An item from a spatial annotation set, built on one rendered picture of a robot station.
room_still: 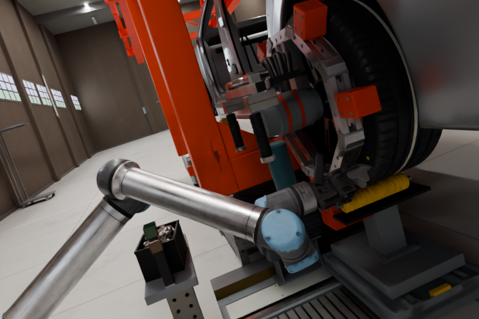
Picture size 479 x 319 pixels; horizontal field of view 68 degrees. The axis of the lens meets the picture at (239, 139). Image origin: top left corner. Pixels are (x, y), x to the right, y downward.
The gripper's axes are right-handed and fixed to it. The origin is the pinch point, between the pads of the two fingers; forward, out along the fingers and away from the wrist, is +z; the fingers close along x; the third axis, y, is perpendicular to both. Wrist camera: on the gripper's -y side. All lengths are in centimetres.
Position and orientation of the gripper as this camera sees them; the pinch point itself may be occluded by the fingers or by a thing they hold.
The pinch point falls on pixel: (366, 166)
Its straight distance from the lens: 115.1
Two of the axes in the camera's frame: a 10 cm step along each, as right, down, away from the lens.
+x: -0.4, -6.2, -7.8
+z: 9.3, -3.2, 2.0
